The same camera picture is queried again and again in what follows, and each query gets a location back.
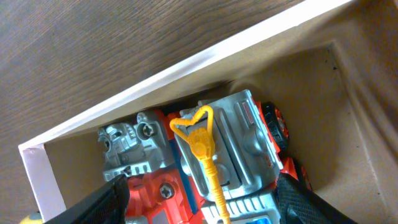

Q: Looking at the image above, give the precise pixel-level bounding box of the white cardboard box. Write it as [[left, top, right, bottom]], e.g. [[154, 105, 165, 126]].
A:
[[19, 1, 397, 223]]

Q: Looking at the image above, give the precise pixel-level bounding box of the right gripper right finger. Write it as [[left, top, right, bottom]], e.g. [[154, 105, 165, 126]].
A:
[[277, 173, 356, 224]]

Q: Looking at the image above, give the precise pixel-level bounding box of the red toy truck grey top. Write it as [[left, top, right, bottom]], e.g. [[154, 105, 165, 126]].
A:
[[97, 108, 206, 224]]

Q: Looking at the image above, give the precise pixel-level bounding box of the yellow toy ball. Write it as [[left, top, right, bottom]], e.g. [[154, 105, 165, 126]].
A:
[[19, 212, 44, 224]]

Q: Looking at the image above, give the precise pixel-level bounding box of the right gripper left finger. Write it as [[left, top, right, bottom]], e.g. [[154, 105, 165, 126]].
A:
[[46, 174, 130, 224]]

